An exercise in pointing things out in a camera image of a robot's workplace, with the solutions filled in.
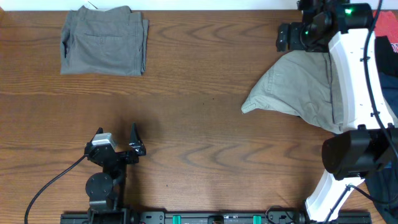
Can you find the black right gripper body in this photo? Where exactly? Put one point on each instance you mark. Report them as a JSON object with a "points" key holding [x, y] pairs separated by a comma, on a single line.
{"points": [[295, 28]]}

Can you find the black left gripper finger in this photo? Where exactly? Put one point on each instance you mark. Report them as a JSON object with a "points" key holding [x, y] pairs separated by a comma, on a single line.
{"points": [[135, 141], [99, 131]]}

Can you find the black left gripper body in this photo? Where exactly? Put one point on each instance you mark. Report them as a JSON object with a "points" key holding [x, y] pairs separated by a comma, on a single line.
{"points": [[124, 159]]}

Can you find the khaki beige shorts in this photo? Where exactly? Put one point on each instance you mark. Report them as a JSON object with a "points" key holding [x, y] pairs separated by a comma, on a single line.
{"points": [[303, 84]]}

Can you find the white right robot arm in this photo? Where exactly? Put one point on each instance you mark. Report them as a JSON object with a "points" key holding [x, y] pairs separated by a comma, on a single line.
{"points": [[368, 142]]}

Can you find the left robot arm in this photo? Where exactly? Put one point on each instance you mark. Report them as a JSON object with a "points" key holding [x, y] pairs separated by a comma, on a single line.
{"points": [[106, 188]]}

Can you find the folded grey trousers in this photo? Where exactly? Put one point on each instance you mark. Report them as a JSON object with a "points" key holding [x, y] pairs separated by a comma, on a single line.
{"points": [[112, 42]]}

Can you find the black garment with logo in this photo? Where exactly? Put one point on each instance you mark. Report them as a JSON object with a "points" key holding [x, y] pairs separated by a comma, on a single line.
{"points": [[386, 56]]}

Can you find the red garment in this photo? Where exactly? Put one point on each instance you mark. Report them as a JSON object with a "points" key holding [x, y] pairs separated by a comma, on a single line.
{"points": [[386, 26]]}

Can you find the navy blue garment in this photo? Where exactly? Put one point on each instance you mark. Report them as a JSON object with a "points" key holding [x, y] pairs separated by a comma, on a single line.
{"points": [[383, 184]]}

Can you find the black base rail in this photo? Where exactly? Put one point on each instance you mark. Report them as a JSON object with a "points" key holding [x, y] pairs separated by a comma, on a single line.
{"points": [[184, 218]]}

